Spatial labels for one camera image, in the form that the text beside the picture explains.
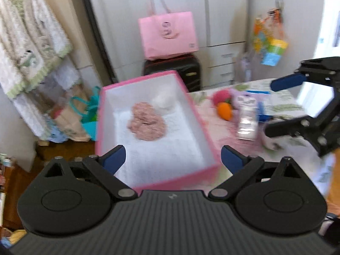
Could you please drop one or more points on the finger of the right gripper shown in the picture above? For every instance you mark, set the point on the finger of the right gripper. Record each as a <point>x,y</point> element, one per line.
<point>293,127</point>
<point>287,82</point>

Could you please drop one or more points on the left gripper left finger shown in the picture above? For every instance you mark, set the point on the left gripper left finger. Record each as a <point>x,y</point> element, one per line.
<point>103,169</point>

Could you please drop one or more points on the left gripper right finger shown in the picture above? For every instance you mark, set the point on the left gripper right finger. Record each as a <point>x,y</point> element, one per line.
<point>242,168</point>

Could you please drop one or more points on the blue wet wipes pack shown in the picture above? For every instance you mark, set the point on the blue wet wipes pack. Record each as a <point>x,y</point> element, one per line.
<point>265,106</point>

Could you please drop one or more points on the pink strawberry plush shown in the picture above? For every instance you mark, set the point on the pink strawberry plush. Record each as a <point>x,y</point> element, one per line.
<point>223,95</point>

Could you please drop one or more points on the orange plush ball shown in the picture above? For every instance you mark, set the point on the orange plush ball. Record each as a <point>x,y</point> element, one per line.
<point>224,111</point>

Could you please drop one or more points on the white fluffy plush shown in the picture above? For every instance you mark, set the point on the white fluffy plush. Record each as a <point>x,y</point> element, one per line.
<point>164,99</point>

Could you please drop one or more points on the purple kuromi plush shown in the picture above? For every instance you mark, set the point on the purple kuromi plush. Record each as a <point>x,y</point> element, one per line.
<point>243,98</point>

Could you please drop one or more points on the colourful paper gift bag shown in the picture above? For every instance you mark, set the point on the colourful paper gift bag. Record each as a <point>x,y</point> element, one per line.
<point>269,40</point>

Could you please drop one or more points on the floral tablecloth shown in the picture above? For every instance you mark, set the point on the floral tablecloth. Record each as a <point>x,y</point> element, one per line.
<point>221,132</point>

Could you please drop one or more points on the brown paper bag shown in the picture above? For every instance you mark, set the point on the brown paper bag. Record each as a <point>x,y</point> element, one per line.
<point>67,120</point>

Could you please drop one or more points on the teal gift bag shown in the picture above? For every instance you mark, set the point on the teal gift bag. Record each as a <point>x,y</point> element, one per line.
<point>89,116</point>

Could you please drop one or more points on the pink cardboard box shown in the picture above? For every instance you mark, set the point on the pink cardboard box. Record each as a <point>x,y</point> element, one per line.
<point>183,157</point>

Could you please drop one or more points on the black suitcase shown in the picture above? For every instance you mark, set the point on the black suitcase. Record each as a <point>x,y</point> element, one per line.
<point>187,66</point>

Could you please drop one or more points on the pink tote bag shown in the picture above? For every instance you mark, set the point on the pink tote bag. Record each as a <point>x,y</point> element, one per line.
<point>168,35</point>

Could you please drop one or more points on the cream fluffy cardigan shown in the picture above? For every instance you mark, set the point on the cream fluffy cardigan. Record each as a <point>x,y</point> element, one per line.
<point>33,43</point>

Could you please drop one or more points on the grey wardrobe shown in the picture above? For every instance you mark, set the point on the grey wardrobe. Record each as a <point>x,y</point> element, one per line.
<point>220,27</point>

